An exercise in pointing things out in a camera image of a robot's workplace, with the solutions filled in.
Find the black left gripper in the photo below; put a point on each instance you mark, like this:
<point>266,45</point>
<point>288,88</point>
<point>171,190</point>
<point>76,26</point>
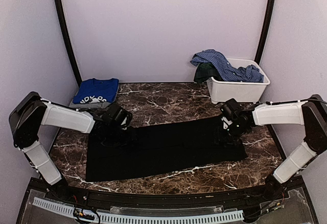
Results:
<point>131,138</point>

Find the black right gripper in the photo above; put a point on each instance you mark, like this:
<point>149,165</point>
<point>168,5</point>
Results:
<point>219,136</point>

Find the black t-shirt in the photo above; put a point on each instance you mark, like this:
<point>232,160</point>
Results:
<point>159,149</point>

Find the dark green plaid garment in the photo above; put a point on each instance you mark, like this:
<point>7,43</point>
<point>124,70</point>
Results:
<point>205,71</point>

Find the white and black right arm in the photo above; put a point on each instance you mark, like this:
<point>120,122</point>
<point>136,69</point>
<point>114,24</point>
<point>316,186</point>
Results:
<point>236,121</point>

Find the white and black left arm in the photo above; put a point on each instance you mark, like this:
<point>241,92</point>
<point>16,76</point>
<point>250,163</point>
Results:
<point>34,114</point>

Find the white plastic laundry bin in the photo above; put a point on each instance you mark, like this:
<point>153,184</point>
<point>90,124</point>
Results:
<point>221,91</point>

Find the folded blue t-shirt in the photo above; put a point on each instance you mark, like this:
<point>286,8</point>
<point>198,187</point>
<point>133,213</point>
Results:
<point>97,91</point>

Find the blue checked shirt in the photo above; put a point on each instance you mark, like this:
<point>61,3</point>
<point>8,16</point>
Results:
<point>227,72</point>

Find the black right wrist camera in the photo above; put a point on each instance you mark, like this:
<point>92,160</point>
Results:
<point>230,109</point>

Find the black aluminium front rail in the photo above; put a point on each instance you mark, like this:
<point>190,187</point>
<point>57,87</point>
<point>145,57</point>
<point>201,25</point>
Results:
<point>249,198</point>

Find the white slotted cable duct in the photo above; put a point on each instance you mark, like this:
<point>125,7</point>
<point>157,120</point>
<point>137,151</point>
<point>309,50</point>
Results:
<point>107,217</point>

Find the black right frame post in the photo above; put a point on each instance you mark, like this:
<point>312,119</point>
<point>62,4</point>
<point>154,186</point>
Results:
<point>264,31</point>

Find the black frame post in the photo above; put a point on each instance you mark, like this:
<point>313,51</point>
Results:
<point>67,41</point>
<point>264,31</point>

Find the black left frame post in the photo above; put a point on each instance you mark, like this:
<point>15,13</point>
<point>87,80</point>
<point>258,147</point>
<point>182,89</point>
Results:
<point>67,41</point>

